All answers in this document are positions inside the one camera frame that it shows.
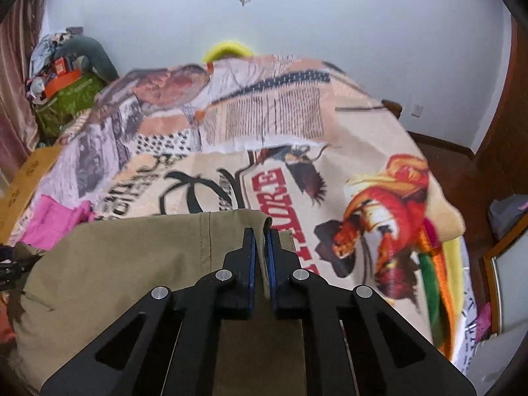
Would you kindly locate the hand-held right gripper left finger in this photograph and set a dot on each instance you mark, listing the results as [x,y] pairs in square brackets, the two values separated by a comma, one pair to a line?
[249,265]

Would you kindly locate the orange box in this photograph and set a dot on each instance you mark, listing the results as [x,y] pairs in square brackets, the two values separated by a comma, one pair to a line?
[62,70]

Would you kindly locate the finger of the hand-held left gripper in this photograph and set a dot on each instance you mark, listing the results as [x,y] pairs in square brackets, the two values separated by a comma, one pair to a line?
[11,267]

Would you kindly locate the wooden door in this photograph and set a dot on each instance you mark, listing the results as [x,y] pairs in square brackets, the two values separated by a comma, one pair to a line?
[507,132]

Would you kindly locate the patterned cloth bundle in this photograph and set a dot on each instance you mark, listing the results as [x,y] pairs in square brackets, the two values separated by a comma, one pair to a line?
[39,62]

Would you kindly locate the colourful striped cloth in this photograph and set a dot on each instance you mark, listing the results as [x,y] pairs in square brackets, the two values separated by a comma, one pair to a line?
[433,288]

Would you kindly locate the grey bag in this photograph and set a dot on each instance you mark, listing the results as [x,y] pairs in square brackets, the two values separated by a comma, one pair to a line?
[507,216]

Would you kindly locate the yellow bed sheet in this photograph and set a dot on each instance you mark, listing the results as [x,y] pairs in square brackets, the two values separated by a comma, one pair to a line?
[456,280]

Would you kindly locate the printed blanket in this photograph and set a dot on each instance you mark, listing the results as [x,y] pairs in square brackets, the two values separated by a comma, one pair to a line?
[288,132]

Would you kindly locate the olive green pants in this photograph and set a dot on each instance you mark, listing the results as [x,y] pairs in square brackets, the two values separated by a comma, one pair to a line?
[123,255]

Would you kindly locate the white wall socket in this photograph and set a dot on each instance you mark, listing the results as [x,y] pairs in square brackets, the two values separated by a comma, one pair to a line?
[417,110]

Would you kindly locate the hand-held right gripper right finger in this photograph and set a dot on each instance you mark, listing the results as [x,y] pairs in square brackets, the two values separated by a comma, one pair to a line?
[272,270]

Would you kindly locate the yellow plastic basin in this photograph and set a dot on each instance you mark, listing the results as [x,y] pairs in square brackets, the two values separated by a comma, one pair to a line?
[227,49]

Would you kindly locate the wooden framed mirror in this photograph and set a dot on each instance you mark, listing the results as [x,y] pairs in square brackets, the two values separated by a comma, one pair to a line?
[511,288]

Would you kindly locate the wooden bed post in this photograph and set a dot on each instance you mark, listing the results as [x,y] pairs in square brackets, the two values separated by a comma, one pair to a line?
[392,108]

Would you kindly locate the pink cloth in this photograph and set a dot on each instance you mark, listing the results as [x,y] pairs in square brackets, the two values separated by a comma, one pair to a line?
[53,222]

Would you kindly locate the grey cloth bundle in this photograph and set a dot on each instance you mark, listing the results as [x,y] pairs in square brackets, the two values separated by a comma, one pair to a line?
[90,53]

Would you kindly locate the green patterned bag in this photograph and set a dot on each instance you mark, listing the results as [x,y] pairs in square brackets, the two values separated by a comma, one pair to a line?
[70,103]

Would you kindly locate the wooden lap desk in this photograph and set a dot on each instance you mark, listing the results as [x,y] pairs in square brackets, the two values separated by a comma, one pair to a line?
[24,185]

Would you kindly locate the pink brown curtain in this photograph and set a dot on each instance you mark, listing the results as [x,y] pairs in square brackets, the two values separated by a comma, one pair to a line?
[16,70]

